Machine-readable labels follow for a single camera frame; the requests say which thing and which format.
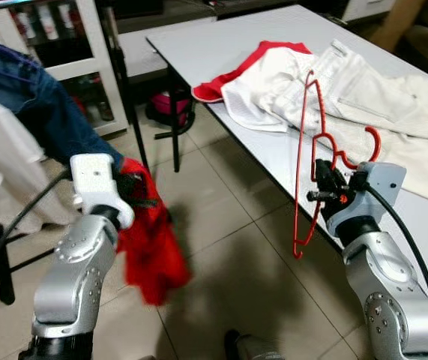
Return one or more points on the red velvet clothes hanger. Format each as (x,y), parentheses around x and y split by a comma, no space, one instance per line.
(297,225)

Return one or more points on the red garment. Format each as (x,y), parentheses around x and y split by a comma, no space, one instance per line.
(157,255)
(214,90)

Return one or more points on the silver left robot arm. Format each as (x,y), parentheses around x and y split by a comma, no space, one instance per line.
(71,285)

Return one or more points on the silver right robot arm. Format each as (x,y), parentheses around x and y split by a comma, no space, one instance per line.
(393,300)

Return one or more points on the black metal table leg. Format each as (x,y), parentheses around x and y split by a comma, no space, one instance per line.
(174,120)

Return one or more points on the pink and black stool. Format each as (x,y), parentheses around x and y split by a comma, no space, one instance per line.
(170,105)

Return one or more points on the plain cream jeans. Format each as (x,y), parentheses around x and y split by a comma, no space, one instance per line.
(393,105)

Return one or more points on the black clothes rack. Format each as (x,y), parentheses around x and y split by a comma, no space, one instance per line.
(120,67)

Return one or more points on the blue denim jeans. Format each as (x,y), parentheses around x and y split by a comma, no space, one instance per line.
(41,105)

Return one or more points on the white shelf cabinet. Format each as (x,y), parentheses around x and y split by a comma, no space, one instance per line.
(79,69)

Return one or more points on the white hanging garment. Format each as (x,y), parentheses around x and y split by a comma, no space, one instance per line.
(4,165)

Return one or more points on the grey robot foot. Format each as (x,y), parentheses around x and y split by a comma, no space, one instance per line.
(255,349)

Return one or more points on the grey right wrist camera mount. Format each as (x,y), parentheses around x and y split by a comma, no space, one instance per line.
(378,187)

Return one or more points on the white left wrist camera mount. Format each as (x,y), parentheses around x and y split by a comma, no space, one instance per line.
(94,180)

